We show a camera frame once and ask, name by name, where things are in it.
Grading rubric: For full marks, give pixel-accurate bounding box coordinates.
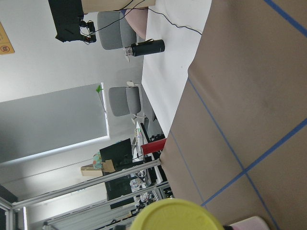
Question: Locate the yellow plastic cup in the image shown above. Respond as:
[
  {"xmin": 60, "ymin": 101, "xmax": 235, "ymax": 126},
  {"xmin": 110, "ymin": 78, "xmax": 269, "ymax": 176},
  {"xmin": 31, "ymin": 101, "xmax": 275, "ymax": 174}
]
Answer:
[{"xmin": 130, "ymin": 198, "xmax": 224, "ymax": 230}]

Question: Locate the red cylinder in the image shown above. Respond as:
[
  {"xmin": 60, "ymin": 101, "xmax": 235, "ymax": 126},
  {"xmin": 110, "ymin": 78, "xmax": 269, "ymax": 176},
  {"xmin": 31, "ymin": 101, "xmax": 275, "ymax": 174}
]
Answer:
[{"xmin": 141, "ymin": 138, "xmax": 166, "ymax": 155}]

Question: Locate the grey office chair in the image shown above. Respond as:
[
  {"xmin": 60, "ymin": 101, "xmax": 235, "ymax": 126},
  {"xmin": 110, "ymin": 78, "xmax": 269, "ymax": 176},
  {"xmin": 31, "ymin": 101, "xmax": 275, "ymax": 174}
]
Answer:
[
  {"xmin": 97, "ymin": 11, "xmax": 137, "ymax": 50},
  {"xmin": 108, "ymin": 86, "xmax": 143, "ymax": 117}
]

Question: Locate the black water bottle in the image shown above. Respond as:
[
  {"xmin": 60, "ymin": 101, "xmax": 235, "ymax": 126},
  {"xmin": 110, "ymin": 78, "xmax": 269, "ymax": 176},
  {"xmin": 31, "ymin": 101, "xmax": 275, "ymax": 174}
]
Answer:
[{"xmin": 123, "ymin": 39, "xmax": 165, "ymax": 57}]

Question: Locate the black monitor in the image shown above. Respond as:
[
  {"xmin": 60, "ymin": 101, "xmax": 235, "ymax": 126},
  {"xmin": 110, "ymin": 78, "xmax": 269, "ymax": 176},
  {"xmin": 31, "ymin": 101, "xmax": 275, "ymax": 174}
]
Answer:
[{"xmin": 48, "ymin": 0, "xmax": 84, "ymax": 42}]

